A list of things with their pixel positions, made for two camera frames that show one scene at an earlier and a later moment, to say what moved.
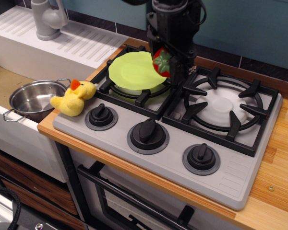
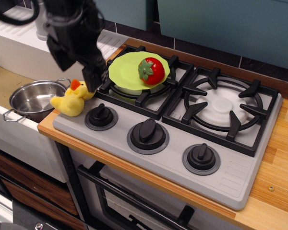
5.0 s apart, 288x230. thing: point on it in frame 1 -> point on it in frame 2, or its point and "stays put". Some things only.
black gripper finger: x=155 y=45 -> x=95 y=75
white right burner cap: x=221 y=102 stays put
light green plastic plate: x=134 y=70 stays put
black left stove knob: x=101 y=118 stays put
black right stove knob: x=201 y=159 stays put
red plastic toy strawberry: x=161 y=61 -> x=151 y=71
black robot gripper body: x=172 y=25 -> x=74 y=27
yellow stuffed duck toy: x=72 y=103 stays put
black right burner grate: x=226 y=108 stays put
